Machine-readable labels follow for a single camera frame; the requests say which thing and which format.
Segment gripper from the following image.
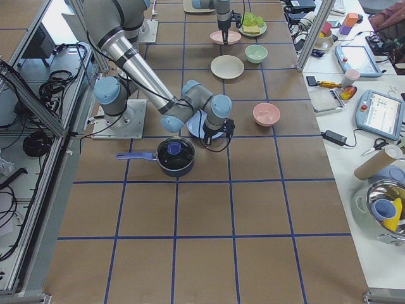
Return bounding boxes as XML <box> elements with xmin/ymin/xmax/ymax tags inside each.
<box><xmin>202</xmin><ymin>118</ymin><xmax>235</xmax><ymax>146</ymax></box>
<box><xmin>218</xmin><ymin>11</ymin><xmax>241</xmax><ymax>44</ymax></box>

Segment pink plate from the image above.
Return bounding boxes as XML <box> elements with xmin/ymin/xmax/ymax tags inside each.
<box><xmin>209</xmin><ymin>30</ymin><xmax>242</xmax><ymax>46</ymax></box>

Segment blue plate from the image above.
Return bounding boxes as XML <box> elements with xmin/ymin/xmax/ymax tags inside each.
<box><xmin>186</xmin><ymin>111</ymin><xmax>207</xmax><ymax>139</ymax></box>

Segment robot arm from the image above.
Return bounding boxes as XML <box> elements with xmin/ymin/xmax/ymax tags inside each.
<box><xmin>84</xmin><ymin>1</ymin><xmax>235</xmax><ymax>146</ymax></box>
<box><xmin>192</xmin><ymin>0</ymin><xmax>243</xmax><ymax>45</ymax></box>

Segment green plate with sandwich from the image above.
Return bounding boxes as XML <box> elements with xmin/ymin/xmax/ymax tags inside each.
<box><xmin>239</xmin><ymin>23</ymin><xmax>267</xmax><ymax>37</ymax></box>

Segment beige plate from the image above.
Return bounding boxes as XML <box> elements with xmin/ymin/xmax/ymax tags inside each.
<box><xmin>210</xmin><ymin>55</ymin><xmax>244</xmax><ymax>80</ymax></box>

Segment bread slice on plate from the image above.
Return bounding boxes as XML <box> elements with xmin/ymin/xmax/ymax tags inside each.
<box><xmin>242</xmin><ymin>25</ymin><xmax>260</xmax><ymax>35</ymax></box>

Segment green lettuce leaf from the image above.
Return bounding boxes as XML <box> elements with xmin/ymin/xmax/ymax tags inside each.
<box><xmin>242</xmin><ymin>11</ymin><xmax>265</xmax><ymax>28</ymax></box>

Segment green bowl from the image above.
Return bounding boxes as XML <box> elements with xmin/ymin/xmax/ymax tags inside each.
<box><xmin>245</xmin><ymin>44</ymin><xmax>268</xmax><ymax>64</ymax></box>

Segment pink bowl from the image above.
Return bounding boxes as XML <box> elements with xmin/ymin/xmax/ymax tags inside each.
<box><xmin>252</xmin><ymin>103</ymin><xmax>281</xmax><ymax>127</ymax></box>

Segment blue pot with lid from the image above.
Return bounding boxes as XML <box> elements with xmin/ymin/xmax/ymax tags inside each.
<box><xmin>115</xmin><ymin>137</ymin><xmax>195</xmax><ymax>177</ymax></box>

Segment black phone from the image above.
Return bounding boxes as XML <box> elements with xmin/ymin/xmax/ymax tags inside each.
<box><xmin>306</xmin><ymin>75</ymin><xmax>318</xmax><ymax>87</ymax></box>

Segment beige bowl with toys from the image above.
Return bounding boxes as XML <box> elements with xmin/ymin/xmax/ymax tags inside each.
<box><xmin>314</xmin><ymin>30</ymin><xmax>334</xmax><ymax>51</ymax></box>

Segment black power adapter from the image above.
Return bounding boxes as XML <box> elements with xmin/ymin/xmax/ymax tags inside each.
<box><xmin>321</xmin><ymin>130</ymin><xmax>347</xmax><ymax>146</ymax></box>

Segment yellow screwdriver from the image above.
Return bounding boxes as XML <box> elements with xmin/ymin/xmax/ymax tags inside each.
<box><xmin>317</xmin><ymin>81</ymin><xmax>342</xmax><ymax>89</ymax></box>

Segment mango fruit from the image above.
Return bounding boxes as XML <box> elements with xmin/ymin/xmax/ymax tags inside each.
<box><xmin>340</xmin><ymin>85</ymin><xmax>358</xmax><ymax>101</ymax></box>

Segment pink cup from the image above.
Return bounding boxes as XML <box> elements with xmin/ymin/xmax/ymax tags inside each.
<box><xmin>341</xmin><ymin>68</ymin><xmax>361</xmax><ymax>87</ymax></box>

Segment teach pendant far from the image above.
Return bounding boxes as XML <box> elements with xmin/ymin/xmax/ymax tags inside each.
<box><xmin>334</xmin><ymin>45</ymin><xmax>382</xmax><ymax>78</ymax></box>

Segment teach pendant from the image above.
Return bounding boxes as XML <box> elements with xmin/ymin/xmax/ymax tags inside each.
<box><xmin>334</xmin><ymin>45</ymin><xmax>382</xmax><ymax>78</ymax></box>
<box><xmin>355</xmin><ymin>90</ymin><xmax>404</xmax><ymax>141</ymax></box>

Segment teach pendant near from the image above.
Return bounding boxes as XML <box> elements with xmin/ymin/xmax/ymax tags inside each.
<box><xmin>355</xmin><ymin>90</ymin><xmax>404</xmax><ymax>141</ymax></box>

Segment scissors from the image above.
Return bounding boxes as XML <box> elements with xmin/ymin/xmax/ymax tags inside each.
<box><xmin>361</xmin><ymin>138</ymin><xmax>389</xmax><ymax>156</ymax></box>

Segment cardboard tube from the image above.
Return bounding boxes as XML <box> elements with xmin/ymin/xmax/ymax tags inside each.
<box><xmin>354</xmin><ymin>144</ymin><xmax>403</xmax><ymax>181</ymax></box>

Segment steel bowl with items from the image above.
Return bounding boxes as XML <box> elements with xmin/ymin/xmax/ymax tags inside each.
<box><xmin>351</xmin><ymin>180</ymin><xmax>404</xmax><ymax>246</ymax></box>

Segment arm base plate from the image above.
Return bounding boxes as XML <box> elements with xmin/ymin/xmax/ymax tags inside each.
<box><xmin>139</xmin><ymin>19</ymin><xmax>159</xmax><ymax>44</ymax></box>
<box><xmin>91</xmin><ymin>99</ymin><xmax>147</xmax><ymax>140</ymax></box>

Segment aluminium frame post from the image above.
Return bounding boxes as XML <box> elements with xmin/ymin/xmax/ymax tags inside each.
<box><xmin>296</xmin><ymin>0</ymin><xmax>334</xmax><ymax>72</ymax></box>

